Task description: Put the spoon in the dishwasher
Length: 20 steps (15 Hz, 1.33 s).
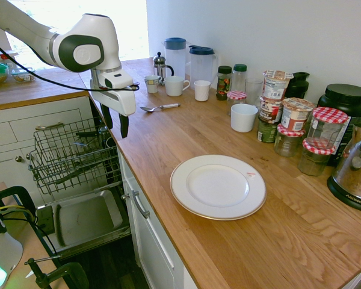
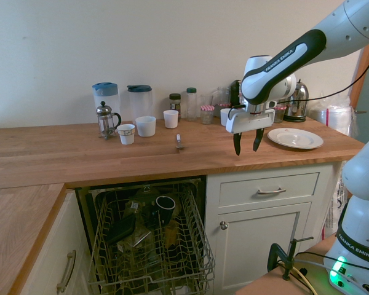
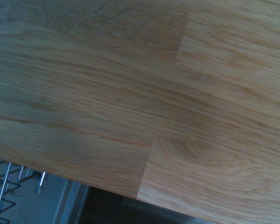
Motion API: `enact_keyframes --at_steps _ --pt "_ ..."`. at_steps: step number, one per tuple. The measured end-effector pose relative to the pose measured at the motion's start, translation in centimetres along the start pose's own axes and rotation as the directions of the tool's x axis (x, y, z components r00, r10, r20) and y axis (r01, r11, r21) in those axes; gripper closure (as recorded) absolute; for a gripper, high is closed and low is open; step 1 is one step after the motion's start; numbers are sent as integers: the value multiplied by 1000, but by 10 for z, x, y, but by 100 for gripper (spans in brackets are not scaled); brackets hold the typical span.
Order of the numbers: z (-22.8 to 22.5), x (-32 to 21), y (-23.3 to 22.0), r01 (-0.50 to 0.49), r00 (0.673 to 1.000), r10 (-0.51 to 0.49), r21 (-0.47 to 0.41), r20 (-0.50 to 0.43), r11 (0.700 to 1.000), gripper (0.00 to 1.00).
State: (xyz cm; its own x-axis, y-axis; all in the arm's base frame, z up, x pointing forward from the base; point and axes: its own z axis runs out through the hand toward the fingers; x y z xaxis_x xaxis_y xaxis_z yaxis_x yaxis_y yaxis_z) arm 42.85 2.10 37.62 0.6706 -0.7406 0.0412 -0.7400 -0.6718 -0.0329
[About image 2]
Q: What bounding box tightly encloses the white drawer front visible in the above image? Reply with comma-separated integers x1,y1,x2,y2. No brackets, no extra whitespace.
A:
218,171,321,208

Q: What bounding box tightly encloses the steel electric kettle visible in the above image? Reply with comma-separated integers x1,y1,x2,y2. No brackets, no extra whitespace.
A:
284,79,311,124

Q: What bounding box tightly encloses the glass french press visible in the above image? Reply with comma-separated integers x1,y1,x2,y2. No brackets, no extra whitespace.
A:
95,101,122,141

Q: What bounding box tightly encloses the clear glass tumbler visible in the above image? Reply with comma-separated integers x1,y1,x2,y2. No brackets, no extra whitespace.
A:
200,93,215,108

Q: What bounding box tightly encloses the bagged stack of plastic cups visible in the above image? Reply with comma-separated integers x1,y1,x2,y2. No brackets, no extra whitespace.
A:
309,91,357,138

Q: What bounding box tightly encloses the patterned rim white cup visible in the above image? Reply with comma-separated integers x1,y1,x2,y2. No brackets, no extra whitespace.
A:
116,124,137,146

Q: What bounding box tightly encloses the brass cabinet handle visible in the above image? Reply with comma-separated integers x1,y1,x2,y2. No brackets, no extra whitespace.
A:
55,249,77,293

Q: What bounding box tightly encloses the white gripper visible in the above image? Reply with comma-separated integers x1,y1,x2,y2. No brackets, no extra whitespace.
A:
226,107,276,157

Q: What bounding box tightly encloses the black rectangular container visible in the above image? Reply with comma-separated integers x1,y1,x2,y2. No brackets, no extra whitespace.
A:
106,213,137,246

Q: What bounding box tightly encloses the white corner cabinet front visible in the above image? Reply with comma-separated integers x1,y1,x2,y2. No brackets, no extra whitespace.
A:
18,189,93,295

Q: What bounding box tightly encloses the metal drawer handle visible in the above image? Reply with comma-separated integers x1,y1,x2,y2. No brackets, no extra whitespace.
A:
257,187,287,196

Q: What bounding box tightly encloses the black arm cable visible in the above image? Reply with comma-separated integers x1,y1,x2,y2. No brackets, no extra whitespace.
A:
272,45,369,105

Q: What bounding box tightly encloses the black base cable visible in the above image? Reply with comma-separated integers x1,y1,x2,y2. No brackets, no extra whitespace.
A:
295,251,369,273

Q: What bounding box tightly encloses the red checked lid jar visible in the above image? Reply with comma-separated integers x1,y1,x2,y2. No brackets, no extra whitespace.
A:
213,103,232,118
200,104,216,125

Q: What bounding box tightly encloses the white cabinet door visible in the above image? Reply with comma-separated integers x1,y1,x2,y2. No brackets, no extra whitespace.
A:
216,202,314,289

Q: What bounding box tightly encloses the light blue lid pitcher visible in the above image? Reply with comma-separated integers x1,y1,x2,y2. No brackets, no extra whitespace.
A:
92,82,121,125

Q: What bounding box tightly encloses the clear plastic bag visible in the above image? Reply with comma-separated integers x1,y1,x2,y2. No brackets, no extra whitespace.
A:
321,159,355,241

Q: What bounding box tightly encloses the wooden door frame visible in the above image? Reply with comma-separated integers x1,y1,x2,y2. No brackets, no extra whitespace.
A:
350,39,369,109

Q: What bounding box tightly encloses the white dinner plate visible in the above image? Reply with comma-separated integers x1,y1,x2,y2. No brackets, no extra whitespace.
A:
266,127,325,151

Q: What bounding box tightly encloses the tapered white cup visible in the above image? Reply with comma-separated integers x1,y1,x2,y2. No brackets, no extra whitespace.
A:
163,109,180,129

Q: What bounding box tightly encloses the short white cup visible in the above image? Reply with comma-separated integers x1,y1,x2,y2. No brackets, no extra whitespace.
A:
220,108,234,127

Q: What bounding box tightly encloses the wide white cup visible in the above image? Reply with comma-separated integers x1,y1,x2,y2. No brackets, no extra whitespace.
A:
135,116,157,138

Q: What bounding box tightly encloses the clear glass jar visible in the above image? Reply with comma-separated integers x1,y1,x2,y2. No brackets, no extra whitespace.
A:
216,87,232,105

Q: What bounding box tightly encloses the yellow cable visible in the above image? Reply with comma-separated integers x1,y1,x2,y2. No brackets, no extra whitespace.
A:
292,267,318,295

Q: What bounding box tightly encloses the dark lid spice jar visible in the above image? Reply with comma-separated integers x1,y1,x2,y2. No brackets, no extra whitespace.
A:
169,93,182,121

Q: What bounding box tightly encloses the black bottle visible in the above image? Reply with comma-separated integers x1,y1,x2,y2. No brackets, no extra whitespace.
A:
230,79,243,107

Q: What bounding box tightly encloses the dark teal lid pitcher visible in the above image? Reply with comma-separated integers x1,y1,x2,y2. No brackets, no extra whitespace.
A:
126,84,154,122

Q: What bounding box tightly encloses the black metal clamp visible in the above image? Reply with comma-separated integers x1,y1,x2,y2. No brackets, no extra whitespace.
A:
266,236,315,281

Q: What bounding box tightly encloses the black mug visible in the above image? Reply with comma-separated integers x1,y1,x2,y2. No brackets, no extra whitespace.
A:
155,195,177,227

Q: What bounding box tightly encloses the dishwasher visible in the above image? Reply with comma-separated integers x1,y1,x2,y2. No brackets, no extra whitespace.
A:
74,175,208,295

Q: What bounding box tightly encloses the tall green lid jar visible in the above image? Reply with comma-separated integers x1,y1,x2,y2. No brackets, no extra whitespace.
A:
186,87,198,122

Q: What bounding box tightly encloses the wire dishwasher rack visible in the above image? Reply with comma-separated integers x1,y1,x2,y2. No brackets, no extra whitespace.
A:
86,181,216,295

